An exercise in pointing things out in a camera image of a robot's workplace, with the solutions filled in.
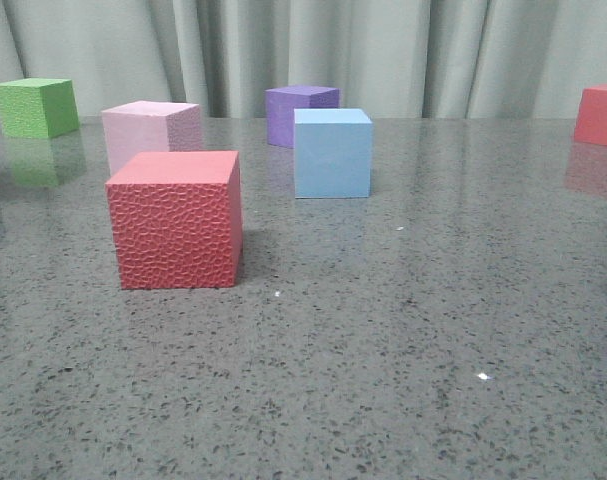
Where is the light blue foam cube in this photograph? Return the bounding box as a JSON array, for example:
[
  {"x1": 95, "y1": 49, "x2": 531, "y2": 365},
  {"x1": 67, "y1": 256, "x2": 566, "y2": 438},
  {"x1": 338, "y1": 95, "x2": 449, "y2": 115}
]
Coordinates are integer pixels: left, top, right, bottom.
[{"x1": 294, "y1": 108, "x2": 373, "y2": 198}]

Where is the red textured foam cube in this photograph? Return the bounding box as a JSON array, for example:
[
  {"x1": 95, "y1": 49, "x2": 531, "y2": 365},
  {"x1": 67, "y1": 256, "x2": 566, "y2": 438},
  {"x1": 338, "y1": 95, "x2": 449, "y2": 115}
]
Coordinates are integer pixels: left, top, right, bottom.
[{"x1": 105, "y1": 151, "x2": 243, "y2": 289}]

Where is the dark purple foam cube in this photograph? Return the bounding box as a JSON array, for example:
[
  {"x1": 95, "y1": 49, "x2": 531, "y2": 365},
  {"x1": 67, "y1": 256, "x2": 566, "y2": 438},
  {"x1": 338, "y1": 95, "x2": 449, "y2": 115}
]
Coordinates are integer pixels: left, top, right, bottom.
[{"x1": 265, "y1": 85, "x2": 341, "y2": 148}]

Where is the pink foam cube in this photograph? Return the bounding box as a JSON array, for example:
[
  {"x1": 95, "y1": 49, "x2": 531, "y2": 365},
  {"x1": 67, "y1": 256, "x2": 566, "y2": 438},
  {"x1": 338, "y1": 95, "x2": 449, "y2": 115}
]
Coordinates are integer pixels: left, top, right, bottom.
[{"x1": 101, "y1": 100, "x2": 203, "y2": 174}]

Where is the grey pleated curtain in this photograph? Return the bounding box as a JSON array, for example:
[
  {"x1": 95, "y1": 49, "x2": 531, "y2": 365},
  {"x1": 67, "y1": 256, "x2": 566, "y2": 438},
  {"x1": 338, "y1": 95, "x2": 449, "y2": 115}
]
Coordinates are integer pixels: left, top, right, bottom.
[{"x1": 0, "y1": 1, "x2": 607, "y2": 118}]

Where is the green foam cube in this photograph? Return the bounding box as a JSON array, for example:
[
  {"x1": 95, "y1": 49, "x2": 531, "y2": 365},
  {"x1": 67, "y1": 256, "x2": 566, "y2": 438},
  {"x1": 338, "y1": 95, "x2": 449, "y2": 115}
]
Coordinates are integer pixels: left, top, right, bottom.
[{"x1": 0, "y1": 78, "x2": 80, "y2": 139}]

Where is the red foam cube at right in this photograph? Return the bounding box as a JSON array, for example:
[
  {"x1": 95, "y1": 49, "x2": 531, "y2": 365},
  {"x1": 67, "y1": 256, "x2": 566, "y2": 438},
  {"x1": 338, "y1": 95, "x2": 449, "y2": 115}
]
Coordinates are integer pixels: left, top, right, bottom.
[{"x1": 573, "y1": 84, "x2": 607, "y2": 146}]

